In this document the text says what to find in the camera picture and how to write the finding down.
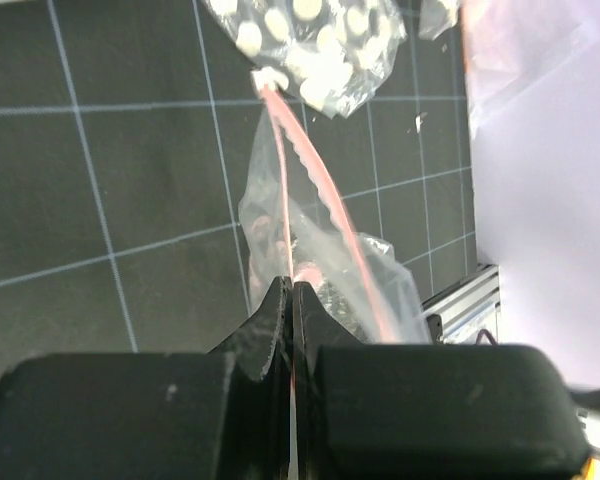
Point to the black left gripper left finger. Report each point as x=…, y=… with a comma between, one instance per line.
x=224, y=414

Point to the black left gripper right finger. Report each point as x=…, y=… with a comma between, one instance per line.
x=389, y=411

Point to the pink-zipper clear zip bag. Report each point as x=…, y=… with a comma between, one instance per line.
x=297, y=226

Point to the white-dotted clear zip bag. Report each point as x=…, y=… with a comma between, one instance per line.
x=332, y=55

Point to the aluminium frame rail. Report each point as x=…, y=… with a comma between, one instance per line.
x=468, y=311

